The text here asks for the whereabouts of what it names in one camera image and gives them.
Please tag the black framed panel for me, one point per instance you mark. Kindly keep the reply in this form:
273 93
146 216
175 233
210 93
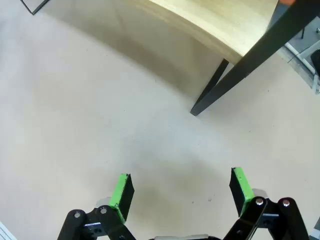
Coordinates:
33 7

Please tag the black round chair base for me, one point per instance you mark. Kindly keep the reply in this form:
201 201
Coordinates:
316 61

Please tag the white metal table frame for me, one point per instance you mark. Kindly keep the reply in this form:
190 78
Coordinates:
300 53

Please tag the wooden shelf with black frame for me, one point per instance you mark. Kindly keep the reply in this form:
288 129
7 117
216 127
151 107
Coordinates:
207 22

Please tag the white ribbed panel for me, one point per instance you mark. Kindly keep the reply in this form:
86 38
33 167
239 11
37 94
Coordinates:
6 232

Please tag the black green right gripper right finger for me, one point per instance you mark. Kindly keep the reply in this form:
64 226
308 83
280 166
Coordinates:
241 190

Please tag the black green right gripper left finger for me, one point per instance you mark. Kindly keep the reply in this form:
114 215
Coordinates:
123 197

